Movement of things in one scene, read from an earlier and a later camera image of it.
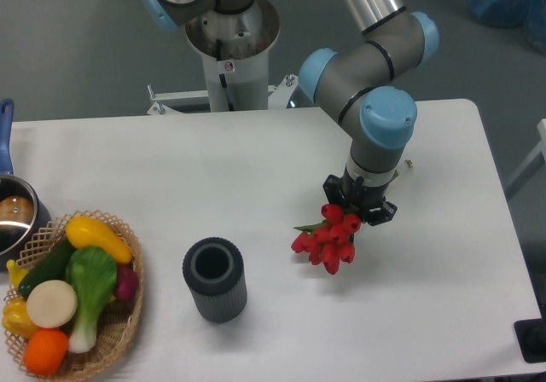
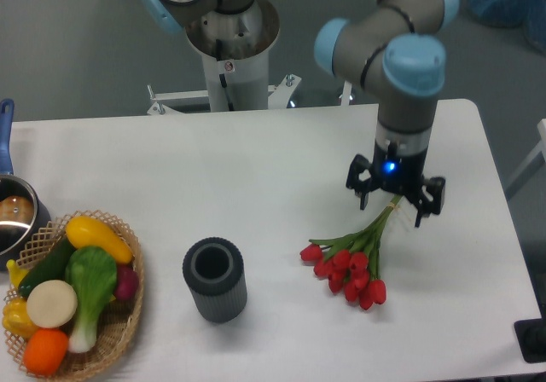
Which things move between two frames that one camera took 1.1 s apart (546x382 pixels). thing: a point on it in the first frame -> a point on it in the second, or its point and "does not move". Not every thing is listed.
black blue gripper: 361,196 -> 398,174
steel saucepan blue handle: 24,219 does not move
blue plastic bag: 509,0 does not move
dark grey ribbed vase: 215,269 does not move
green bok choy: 93,274 does not move
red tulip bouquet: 329,240 -> 351,262
